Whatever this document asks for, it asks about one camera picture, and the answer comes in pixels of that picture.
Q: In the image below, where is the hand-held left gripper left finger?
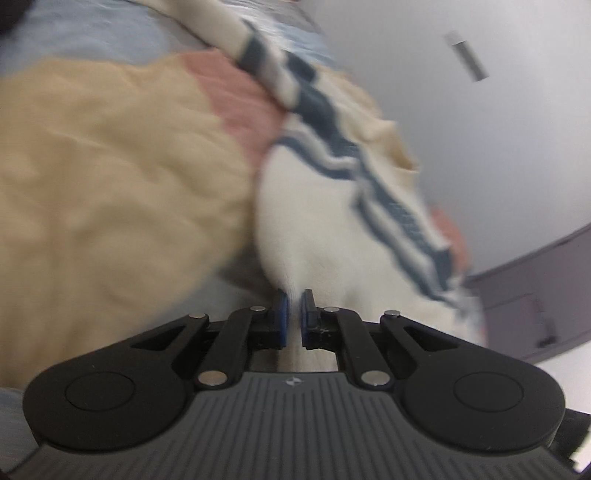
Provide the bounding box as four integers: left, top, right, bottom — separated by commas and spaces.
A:
131, 288, 291, 391

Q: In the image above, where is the cream sweater with navy stripes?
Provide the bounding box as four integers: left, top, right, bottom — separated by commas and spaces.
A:
150, 0, 488, 376

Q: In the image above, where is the grey wall fixture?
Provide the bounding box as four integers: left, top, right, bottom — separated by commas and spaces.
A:
442, 30, 490, 84

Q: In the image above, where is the grey wardrobe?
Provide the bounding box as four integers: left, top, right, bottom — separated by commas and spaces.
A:
464, 223, 591, 364

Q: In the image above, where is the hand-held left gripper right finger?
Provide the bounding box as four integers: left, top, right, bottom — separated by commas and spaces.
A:
299, 288, 457, 389

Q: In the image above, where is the patchwork pastel quilt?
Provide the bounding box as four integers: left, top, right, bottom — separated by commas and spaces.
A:
0, 0, 472, 462

